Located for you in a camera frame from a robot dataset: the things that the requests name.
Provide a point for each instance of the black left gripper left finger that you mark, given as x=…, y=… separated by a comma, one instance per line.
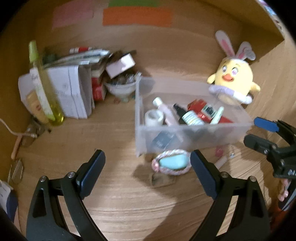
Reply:
x=45, y=218

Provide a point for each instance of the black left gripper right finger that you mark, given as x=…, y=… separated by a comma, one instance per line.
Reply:
x=250, y=219

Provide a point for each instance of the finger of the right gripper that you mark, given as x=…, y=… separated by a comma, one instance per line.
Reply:
x=267, y=125
x=259, y=144

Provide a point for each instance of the pale green long tube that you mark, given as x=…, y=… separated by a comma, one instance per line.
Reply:
x=215, y=120

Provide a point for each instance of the green black keychain charm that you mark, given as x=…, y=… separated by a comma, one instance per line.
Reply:
x=209, y=111

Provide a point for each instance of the red foil packet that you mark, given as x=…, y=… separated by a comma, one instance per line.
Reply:
x=197, y=106

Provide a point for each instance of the pink cream tube white cap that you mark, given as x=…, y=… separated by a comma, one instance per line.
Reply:
x=170, y=119

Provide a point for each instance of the black barcode small box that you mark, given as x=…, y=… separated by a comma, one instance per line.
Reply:
x=163, y=140

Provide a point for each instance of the white tape roll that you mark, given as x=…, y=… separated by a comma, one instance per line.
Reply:
x=154, y=117

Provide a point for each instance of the person right hand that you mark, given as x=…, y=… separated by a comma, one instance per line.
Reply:
x=282, y=189

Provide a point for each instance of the pink red lip tube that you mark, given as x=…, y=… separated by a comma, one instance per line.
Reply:
x=219, y=163

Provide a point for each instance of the yellow chick bunny plush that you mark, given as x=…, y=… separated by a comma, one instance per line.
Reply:
x=233, y=80

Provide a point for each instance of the dark bottle white label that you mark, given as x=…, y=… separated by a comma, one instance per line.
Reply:
x=187, y=117

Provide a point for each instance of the mint oval case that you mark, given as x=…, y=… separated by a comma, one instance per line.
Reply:
x=175, y=162

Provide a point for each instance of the clear plastic organizer bin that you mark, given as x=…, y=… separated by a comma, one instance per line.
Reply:
x=183, y=92

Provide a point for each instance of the yellow green spray bottle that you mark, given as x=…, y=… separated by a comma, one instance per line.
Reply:
x=44, y=89

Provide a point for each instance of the beige cosmetic tube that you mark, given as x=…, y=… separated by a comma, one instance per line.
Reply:
x=36, y=108

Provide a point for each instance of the white folded paper stack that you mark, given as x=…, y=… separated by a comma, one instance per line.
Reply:
x=73, y=89

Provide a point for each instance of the red box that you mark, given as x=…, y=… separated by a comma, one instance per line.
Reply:
x=98, y=88

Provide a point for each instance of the orange paper sticker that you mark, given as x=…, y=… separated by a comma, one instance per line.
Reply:
x=141, y=15

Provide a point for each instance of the white pink small box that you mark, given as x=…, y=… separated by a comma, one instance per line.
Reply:
x=124, y=63

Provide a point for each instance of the green paper sticker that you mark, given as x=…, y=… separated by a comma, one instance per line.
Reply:
x=148, y=3

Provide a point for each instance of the pink paper sticker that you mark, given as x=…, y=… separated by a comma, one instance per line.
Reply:
x=72, y=13

